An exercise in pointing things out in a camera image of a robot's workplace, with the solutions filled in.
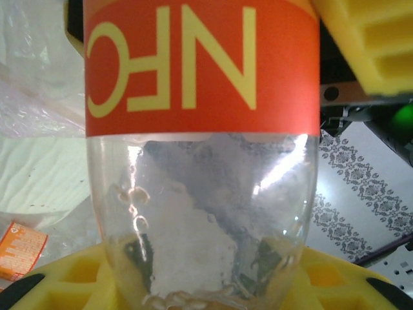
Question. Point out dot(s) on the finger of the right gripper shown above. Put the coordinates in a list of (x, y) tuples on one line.
[(371, 38), (75, 19)]

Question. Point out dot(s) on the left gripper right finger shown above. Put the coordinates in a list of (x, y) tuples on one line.
[(338, 287)]

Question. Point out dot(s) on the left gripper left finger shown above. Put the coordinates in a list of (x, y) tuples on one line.
[(64, 284)]

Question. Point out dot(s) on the clear bottle orange NFC label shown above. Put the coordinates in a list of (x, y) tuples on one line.
[(200, 80)]

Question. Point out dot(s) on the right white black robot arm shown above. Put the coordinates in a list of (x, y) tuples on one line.
[(397, 274)]

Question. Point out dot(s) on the beige trash bin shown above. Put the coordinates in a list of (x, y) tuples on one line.
[(38, 80)]

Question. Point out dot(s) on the bottle orange label orange cap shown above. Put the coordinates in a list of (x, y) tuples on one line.
[(19, 248)]

